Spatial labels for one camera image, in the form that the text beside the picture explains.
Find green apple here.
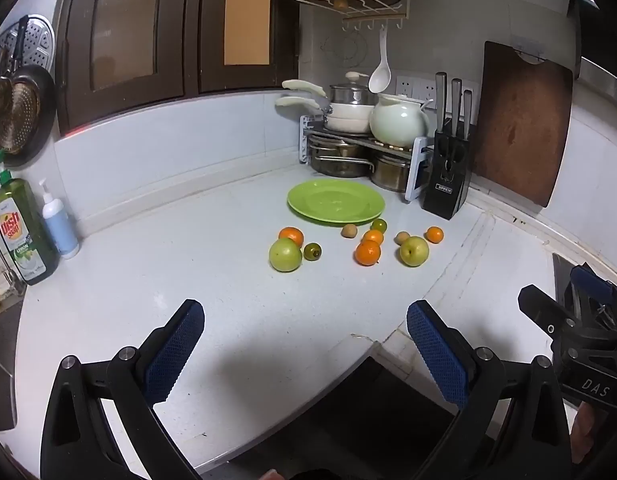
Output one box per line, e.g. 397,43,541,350
268,237,303,272
398,236,430,268

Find brown kiwi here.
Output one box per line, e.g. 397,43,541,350
341,224,358,238
394,231,410,245

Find small orange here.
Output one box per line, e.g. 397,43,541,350
363,229,384,245
424,226,445,244

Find large orange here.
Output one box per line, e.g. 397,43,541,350
354,240,381,266

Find small dark green citrus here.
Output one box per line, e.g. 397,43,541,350
304,243,322,261

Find right hand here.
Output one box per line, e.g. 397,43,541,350
571,402,596,463

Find black knife block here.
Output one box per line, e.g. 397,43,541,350
423,72,473,220

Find wooden cutting board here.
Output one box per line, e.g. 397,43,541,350
473,41,574,207

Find green citrus near plate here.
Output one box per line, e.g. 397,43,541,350
371,218,387,233

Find grey white pot rack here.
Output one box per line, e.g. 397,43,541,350
299,115,433,203

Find steel pot lower right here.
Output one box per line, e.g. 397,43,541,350
370,154,410,193

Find blue pump bottle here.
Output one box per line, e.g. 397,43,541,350
39,179,81,259

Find white ceramic pot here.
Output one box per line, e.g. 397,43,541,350
369,93,433,148

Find green dish soap bottle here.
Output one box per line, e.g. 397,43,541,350
0,169,60,286

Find green plate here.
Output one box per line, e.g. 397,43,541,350
287,178,385,224

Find steel pan lower left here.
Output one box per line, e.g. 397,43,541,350
307,134,374,178

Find cream saucepan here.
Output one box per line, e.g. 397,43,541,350
275,96,374,134

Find white ladle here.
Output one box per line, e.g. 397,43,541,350
368,25,392,94

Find steel pot with lid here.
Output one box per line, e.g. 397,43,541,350
280,70,377,108

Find hanging black frying pan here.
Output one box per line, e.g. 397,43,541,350
0,15,57,169

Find round steel steamer tray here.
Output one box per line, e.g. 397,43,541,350
0,14,54,72

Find wall power sockets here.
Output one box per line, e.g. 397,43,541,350
394,74,482,106

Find dark wooden window frame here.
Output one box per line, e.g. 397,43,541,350
56,0,300,136

